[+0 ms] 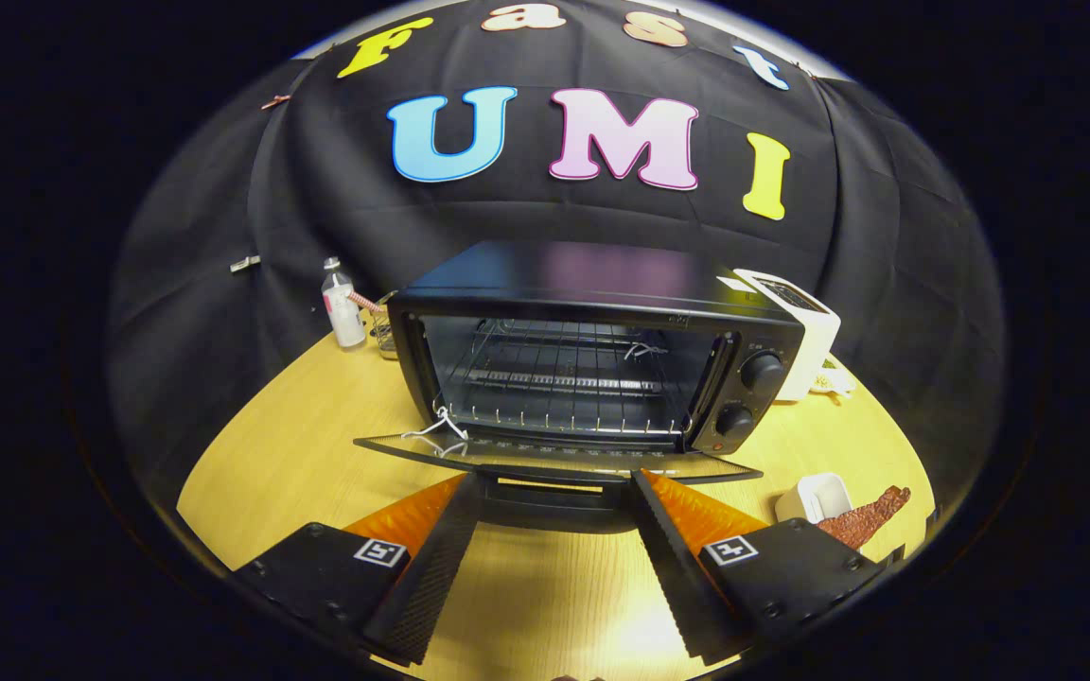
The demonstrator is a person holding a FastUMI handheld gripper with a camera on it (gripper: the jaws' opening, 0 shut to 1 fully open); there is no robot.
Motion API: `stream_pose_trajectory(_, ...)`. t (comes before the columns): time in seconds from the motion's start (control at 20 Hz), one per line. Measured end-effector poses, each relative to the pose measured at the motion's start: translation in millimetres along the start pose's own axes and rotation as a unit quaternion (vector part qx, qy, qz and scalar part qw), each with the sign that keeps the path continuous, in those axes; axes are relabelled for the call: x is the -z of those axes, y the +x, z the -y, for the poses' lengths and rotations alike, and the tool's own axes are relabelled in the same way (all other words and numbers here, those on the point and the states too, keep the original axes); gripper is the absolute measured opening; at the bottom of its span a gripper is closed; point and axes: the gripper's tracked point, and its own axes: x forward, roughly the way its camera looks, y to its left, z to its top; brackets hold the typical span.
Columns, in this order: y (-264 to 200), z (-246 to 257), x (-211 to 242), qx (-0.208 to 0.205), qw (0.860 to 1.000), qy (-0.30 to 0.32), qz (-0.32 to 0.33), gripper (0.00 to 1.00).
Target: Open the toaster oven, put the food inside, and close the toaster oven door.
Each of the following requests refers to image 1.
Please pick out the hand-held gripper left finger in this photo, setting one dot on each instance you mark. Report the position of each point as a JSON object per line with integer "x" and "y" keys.
{"x": 431, "y": 577}

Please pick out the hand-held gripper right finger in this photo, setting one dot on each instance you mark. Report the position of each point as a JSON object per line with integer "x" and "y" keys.
{"x": 673, "y": 567}

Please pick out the brown grilled steak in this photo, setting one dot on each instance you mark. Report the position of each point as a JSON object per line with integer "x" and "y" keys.
{"x": 862, "y": 520}

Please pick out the black toaster oven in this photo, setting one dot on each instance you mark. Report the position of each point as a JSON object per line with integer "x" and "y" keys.
{"x": 602, "y": 274}

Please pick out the white pop-up toaster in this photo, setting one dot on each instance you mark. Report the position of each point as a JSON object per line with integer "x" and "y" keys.
{"x": 805, "y": 322}

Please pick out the white plastic tray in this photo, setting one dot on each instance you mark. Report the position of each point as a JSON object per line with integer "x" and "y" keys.
{"x": 815, "y": 497}

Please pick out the clear bottle with pink label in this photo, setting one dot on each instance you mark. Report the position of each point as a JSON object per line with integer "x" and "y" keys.
{"x": 344, "y": 312}

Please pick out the pink striped stick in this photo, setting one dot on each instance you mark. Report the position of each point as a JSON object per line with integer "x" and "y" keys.
{"x": 365, "y": 301}

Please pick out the small metal clip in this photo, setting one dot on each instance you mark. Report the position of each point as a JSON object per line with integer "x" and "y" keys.
{"x": 244, "y": 264}

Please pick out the small pink clip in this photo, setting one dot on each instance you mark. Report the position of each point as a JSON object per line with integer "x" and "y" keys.
{"x": 274, "y": 101}

